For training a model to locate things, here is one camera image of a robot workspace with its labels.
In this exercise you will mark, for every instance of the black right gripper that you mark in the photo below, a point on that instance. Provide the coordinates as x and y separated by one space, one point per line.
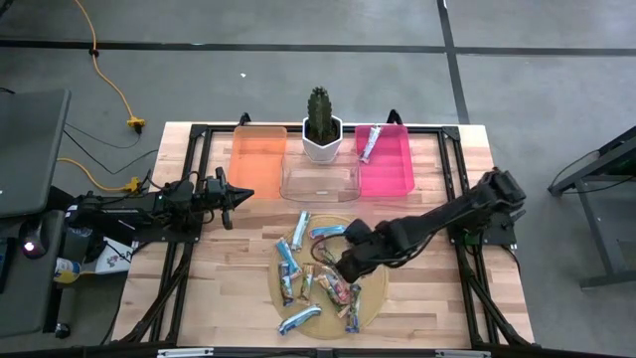
360 258

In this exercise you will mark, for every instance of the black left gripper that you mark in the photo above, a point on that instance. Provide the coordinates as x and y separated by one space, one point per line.
213 199

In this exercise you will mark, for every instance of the red blue granola bar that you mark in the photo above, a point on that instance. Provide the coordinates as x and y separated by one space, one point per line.
341 287

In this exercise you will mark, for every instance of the yellow brown granola bar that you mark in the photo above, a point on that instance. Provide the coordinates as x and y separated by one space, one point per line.
306 283

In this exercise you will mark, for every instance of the light blue white granola bar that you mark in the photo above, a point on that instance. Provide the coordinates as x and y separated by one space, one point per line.
300 230

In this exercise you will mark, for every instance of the blue snack bar wrapper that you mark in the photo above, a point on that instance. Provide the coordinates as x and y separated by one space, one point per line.
287 257

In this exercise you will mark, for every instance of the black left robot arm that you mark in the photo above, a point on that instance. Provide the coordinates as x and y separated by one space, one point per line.
124 211

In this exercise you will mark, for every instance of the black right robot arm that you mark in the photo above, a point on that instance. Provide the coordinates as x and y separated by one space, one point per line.
447 214

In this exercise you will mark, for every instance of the dark blue Chewy granola bar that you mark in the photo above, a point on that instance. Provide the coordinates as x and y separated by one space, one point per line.
285 291

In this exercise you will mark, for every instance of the orange translucent plastic tray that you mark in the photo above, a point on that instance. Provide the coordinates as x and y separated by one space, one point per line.
258 164

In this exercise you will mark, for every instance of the round woven straw placemat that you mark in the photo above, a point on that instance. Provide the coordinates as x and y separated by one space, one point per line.
372 296

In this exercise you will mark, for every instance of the clear plastic tray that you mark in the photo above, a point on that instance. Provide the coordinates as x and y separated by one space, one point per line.
298 191

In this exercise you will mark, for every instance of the black table clamp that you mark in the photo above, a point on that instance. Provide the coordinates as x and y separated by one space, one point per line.
244 118
394 117

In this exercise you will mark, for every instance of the pink translucent plastic tray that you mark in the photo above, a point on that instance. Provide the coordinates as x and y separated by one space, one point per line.
392 169

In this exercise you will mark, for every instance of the white hexagonal plant pot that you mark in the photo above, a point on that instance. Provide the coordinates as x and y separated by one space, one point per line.
323 151

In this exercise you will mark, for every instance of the green cactus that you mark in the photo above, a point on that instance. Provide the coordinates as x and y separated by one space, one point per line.
320 114

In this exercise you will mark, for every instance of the white printed bag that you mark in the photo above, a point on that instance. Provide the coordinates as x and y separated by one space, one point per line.
114 257

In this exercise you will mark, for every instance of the white yellow bottle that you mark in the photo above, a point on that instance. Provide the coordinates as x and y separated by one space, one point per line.
67 269

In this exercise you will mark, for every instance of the black lit computer mouse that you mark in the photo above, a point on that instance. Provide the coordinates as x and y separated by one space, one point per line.
31 242

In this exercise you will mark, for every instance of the gray monitor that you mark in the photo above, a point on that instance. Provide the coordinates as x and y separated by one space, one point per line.
30 149

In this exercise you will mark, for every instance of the black caster wheel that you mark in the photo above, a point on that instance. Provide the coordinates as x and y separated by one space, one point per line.
62 330

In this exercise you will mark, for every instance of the dark metal stand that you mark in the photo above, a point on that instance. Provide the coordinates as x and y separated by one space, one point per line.
608 279

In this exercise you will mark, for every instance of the silver metal bracket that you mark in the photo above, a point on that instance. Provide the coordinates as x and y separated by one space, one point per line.
462 354
184 353

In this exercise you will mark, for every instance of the black aluminium table frame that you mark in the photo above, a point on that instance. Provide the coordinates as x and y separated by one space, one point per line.
451 133

